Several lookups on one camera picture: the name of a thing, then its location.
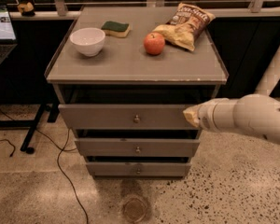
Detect green yellow sponge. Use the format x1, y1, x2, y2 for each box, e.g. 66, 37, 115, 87
101, 21, 130, 38

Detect black floor cable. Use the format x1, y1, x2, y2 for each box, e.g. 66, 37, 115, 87
0, 105, 90, 224

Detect short black cable end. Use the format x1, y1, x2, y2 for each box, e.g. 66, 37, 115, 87
0, 138, 17, 158

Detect open laptop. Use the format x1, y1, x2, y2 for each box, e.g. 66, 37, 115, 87
0, 4, 17, 64

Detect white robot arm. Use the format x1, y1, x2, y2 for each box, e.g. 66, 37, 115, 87
183, 45, 280, 145

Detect round floor drain cover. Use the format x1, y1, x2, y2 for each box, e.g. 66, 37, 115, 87
122, 197, 147, 223

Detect grey middle drawer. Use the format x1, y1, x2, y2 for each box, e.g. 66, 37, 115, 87
75, 138, 200, 157

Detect small dark yellow object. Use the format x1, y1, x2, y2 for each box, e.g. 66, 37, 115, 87
17, 2, 35, 16

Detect black desk leg frame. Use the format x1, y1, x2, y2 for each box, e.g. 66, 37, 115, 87
0, 104, 59, 154

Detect grey bottom drawer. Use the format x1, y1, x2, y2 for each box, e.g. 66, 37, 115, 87
86, 162, 190, 177

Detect grey drawer cabinet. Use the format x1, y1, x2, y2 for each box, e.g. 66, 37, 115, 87
47, 7, 228, 165

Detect grey drawer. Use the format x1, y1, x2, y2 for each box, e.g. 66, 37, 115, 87
86, 162, 190, 177
59, 104, 196, 130
75, 138, 200, 157

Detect white ceramic bowl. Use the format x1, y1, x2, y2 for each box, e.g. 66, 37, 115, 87
70, 27, 105, 57

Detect sea salt chip bag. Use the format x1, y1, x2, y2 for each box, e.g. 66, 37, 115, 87
154, 3, 216, 51

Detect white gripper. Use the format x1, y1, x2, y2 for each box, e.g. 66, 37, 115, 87
183, 98, 237, 133

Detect grey top drawer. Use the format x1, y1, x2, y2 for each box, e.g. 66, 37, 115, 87
59, 104, 196, 130

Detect red apple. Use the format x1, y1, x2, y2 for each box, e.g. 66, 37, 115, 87
143, 33, 165, 55

